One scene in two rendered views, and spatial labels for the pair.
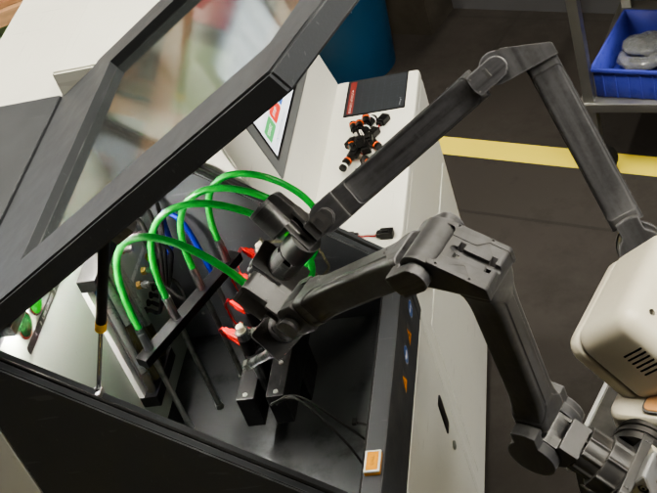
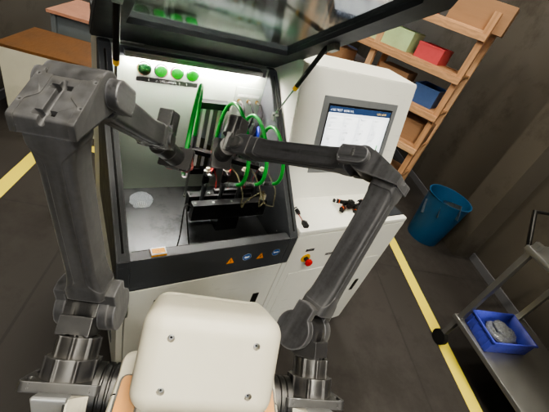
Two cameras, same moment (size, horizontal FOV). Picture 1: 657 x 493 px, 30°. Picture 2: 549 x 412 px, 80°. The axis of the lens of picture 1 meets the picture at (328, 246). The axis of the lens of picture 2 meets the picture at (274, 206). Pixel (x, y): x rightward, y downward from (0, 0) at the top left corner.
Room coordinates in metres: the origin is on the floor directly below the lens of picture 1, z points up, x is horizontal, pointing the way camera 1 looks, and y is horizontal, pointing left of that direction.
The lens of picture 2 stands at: (1.06, -0.59, 1.82)
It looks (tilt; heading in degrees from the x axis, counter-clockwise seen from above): 35 degrees down; 31
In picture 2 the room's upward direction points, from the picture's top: 21 degrees clockwise
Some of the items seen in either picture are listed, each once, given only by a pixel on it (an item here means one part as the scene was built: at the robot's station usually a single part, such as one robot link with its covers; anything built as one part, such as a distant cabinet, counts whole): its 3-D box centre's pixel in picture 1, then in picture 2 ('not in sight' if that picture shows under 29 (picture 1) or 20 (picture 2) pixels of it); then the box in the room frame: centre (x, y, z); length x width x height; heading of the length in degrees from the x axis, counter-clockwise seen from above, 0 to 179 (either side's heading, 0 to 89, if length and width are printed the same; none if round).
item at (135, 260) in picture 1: (128, 234); (243, 122); (2.13, 0.38, 1.20); 0.13 x 0.03 x 0.31; 161
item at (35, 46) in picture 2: not in sight; (136, 100); (2.72, 2.38, 0.34); 2.04 x 0.64 x 0.68; 137
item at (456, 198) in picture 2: (343, 9); (438, 217); (4.50, -0.39, 0.28); 0.50 x 0.45 x 0.57; 47
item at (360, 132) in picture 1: (363, 138); (354, 203); (2.46, -0.17, 1.01); 0.23 x 0.11 x 0.06; 161
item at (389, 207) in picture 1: (367, 161); (345, 211); (2.42, -0.16, 0.96); 0.70 x 0.22 x 0.03; 161
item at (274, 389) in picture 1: (283, 360); (225, 209); (1.93, 0.17, 0.91); 0.34 x 0.10 x 0.15; 161
